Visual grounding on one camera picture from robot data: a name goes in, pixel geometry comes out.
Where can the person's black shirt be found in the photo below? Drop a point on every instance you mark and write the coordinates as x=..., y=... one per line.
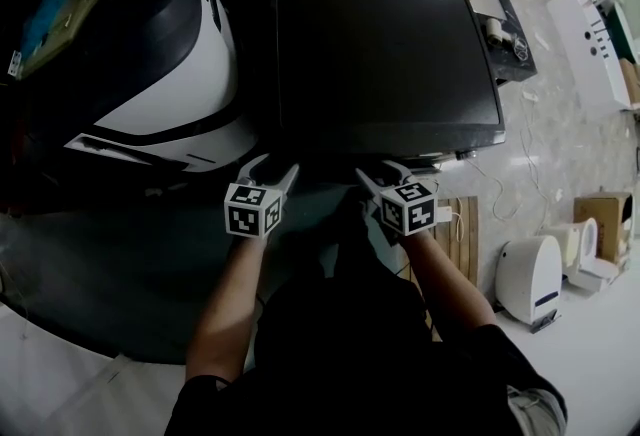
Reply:
x=360, y=349

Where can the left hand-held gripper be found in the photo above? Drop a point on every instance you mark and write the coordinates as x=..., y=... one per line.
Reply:
x=252, y=211

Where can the person's left forearm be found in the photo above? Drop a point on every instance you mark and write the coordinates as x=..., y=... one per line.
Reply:
x=225, y=309

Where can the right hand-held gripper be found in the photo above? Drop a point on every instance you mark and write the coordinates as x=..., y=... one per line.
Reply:
x=407, y=206

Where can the olive green frame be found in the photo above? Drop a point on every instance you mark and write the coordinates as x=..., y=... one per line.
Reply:
x=80, y=9

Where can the black glossy table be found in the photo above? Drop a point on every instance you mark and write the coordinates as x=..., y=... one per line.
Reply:
x=505, y=24

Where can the white rounded appliance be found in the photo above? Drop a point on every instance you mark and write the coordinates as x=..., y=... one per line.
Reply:
x=527, y=279

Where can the white cabinet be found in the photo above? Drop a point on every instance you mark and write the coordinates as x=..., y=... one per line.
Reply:
x=585, y=44

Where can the large white and black machine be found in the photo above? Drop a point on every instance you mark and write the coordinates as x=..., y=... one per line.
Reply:
x=150, y=74

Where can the wooden slat board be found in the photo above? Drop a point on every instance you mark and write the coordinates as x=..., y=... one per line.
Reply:
x=465, y=244

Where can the beige tape roll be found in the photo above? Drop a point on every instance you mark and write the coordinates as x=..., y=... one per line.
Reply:
x=495, y=31

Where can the white plug adapter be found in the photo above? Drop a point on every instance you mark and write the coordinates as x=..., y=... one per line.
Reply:
x=444, y=214

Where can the person's grey trousers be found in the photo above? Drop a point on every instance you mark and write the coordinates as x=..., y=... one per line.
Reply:
x=532, y=411

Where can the blue cloth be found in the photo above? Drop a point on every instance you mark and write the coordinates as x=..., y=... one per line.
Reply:
x=42, y=19

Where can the small open cardboard box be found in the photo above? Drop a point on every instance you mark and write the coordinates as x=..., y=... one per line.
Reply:
x=607, y=219

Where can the white toilet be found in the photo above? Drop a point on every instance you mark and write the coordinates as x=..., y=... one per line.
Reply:
x=585, y=249

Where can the person's right forearm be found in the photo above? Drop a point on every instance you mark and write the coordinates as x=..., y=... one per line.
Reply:
x=450, y=284

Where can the black washing machine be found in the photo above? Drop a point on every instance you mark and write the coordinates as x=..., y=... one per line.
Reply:
x=385, y=54

